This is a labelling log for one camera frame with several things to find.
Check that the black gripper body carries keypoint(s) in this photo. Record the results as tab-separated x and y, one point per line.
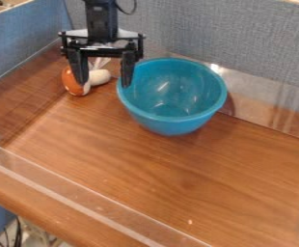
75	39

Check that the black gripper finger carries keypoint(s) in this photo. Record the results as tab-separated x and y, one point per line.
127	68
78	61

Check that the brown and white toy mushroom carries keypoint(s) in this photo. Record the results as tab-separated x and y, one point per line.
99	77

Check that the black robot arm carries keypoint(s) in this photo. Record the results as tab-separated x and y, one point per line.
102	40

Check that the blue plastic bowl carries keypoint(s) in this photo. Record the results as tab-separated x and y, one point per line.
174	96

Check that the clear acrylic tray barrier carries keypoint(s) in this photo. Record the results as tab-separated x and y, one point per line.
104	184

